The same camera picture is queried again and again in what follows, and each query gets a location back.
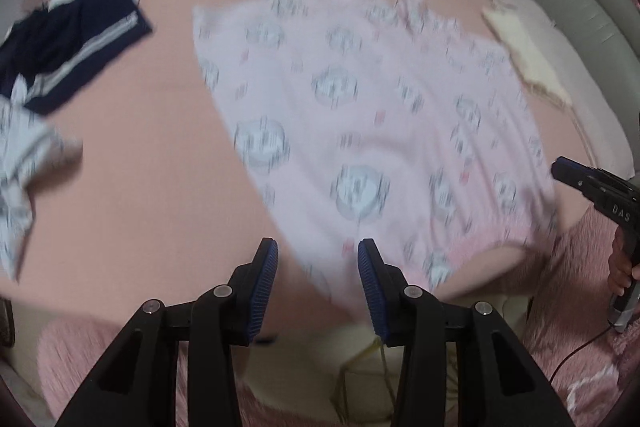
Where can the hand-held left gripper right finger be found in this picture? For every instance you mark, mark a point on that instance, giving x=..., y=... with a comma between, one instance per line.
x=372, y=292

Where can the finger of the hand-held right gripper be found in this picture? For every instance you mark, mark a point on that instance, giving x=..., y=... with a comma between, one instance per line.
x=572, y=172

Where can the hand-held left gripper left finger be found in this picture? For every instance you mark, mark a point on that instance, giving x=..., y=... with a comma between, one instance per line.
x=262, y=287

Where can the pink bear-print pajama top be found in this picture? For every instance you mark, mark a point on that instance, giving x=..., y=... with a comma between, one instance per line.
x=360, y=132

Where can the person's right hand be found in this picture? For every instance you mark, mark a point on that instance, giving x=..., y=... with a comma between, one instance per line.
x=622, y=267

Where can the cream folded cloth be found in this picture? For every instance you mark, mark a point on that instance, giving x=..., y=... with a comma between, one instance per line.
x=530, y=52

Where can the bed with pink sheet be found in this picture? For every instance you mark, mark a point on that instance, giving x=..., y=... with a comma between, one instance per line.
x=150, y=187

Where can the light blue printed garment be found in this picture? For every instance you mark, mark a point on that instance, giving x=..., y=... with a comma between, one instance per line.
x=25, y=167

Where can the navy white-striped garment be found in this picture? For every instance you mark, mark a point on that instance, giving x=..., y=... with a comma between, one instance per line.
x=70, y=52

